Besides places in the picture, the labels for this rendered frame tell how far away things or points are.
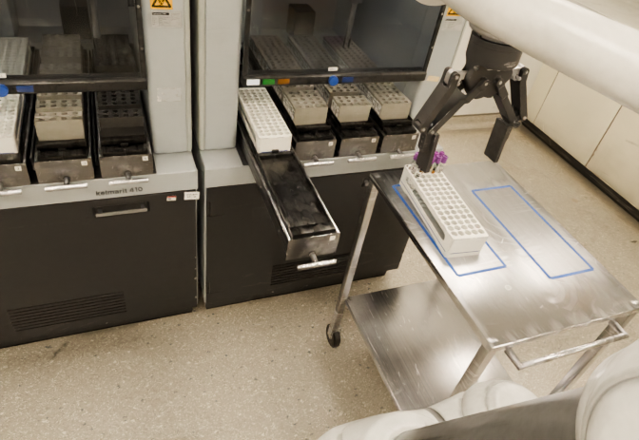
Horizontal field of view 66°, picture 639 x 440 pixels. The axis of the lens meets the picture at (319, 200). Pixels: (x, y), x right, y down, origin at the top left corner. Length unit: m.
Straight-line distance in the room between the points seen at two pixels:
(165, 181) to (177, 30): 0.42
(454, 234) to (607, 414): 0.97
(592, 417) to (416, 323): 1.52
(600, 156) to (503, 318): 2.41
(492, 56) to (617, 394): 0.54
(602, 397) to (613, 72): 0.30
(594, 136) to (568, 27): 2.99
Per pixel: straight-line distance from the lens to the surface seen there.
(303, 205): 1.28
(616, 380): 0.28
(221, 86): 1.46
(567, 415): 0.41
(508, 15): 0.52
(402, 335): 1.74
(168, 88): 1.44
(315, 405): 1.86
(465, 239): 1.21
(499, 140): 0.86
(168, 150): 1.54
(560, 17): 0.51
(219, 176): 1.51
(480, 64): 0.74
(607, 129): 3.44
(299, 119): 1.56
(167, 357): 1.94
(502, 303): 1.19
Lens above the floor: 1.62
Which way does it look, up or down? 39 degrees down
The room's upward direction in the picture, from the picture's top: 11 degrees clockwise
